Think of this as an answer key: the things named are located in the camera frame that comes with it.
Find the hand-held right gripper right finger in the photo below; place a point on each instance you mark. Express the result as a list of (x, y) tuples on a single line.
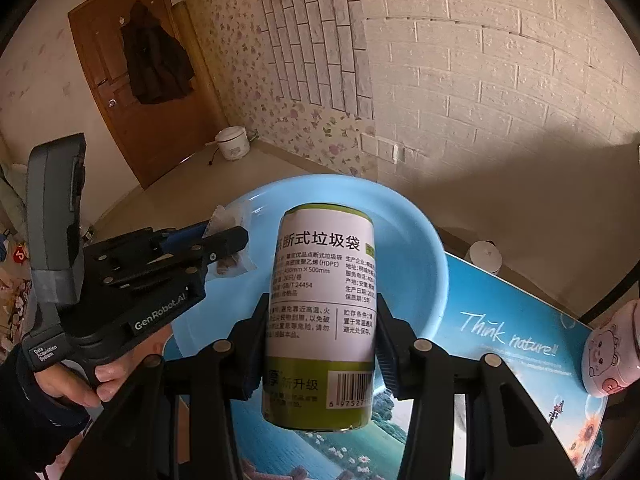
[(386, 360)]

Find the green white trash bag roll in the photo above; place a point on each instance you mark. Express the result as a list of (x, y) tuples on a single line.
[(320, 310)]

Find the white rice cooker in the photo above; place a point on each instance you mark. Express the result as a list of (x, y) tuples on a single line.
[(232, 145)]

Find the brown wooden door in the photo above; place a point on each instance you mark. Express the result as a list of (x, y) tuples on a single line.
[(150, 125)]

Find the pink cartoon water bottle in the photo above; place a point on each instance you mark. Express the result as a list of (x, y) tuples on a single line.
[(612, 355)]

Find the person's left forearm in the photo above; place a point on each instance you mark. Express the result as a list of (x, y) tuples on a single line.
[(25, 430)]

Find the light blue plastic basin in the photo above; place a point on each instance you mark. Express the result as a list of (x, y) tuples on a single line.
[(400, 260)]

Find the white wall socket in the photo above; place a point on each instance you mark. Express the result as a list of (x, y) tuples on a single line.
[(398, 152)]

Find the person's left hand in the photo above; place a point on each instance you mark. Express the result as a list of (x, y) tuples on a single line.
[(65, 390)]

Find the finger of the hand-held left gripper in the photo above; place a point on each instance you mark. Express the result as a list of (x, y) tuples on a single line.
[(225, 242), (182, 237)]

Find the clear packet of dried snacks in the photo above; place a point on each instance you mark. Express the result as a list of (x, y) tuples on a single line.
[(231, 264)]

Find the dark hanging coat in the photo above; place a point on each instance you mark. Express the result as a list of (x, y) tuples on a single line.
[(155, 60)]

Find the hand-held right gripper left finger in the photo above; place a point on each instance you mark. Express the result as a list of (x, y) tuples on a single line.
[(252, 357)]

